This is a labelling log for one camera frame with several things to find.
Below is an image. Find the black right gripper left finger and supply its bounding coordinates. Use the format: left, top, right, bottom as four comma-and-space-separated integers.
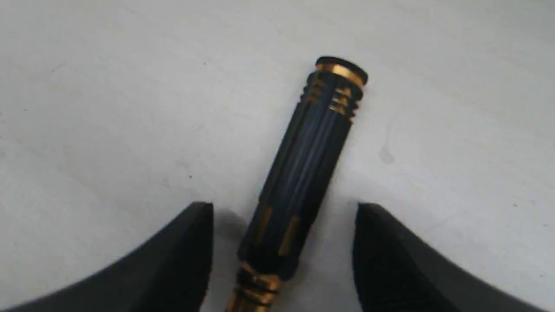
8, 201, 214, 312

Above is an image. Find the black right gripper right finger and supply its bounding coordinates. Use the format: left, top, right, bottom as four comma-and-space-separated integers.
352, 203, 541, 312

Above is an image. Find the black and gold screwdriver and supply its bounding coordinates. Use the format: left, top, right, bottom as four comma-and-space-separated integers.
226, 56, 368, 312

